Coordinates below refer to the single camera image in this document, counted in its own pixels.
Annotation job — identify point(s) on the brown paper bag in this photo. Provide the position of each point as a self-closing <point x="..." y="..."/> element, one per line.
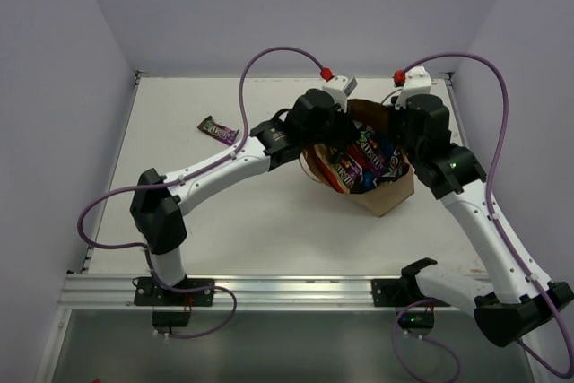
<point x="391" y="192"/>

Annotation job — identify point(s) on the brown m&m's packet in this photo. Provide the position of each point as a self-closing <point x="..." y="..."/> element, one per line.
<point x="349" y="171"/>
<point x="225" y="135"/>
<point x="378" y="153"/>

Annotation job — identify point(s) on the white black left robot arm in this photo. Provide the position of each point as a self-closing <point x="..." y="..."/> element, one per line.
<point x="161" y="202"/>

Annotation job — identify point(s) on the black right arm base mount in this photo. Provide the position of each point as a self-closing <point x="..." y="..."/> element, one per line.
<point x="401" y="292"/>

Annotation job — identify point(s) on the brown M&M's packet front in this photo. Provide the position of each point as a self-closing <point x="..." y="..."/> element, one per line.
<point x="349" y="171"/>

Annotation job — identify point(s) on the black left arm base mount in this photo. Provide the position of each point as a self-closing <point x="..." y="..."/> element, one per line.
<point x="172" y="309"/>

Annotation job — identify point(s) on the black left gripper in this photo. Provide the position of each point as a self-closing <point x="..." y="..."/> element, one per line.
<point x="340" y="127"/>

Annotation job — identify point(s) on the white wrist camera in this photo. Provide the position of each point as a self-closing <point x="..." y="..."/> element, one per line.
<point x="412" y="82"/>
<point x="340" y="89"/>

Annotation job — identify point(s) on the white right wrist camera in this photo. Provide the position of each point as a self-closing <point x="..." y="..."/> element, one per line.
<point x="412" y="82"/>

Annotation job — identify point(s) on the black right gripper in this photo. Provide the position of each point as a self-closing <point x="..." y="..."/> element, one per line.
<point x="394" y="115"/>

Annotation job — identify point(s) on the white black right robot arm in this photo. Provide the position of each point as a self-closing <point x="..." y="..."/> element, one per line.
<point x="519" y="296"/>

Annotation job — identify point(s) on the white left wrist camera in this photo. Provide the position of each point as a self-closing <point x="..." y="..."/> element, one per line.
<point x="340" y="89"/>

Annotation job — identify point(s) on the aluminium front rail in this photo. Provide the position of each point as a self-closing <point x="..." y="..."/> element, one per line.
<point x="264" y="293"/>

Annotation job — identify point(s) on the blue snack packet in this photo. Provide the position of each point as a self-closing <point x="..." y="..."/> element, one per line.
<point x="369" y="180"/>

